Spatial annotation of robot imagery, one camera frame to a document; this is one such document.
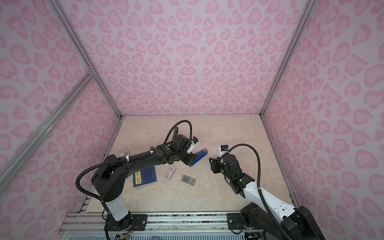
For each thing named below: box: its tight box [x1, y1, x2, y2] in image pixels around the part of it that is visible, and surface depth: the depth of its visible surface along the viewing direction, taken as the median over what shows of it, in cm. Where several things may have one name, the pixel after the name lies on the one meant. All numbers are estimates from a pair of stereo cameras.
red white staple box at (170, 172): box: [164, 166, 177, 179], surface depth 92 cm
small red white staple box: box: [118, 149, 129, 157], surface depth 99 cm
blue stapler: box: [188, 148, 208, 167], surface depth 97 cm
